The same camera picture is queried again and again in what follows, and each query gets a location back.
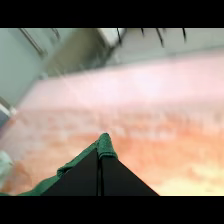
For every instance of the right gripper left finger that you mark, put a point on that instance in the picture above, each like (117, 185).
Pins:
(80, 178)

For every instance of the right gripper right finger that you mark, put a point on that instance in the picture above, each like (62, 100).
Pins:
(123, 180)

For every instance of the dark green T-shirt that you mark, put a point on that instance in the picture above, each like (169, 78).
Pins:
(106, 146)

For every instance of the pale green garment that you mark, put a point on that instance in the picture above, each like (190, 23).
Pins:
(4, 166)

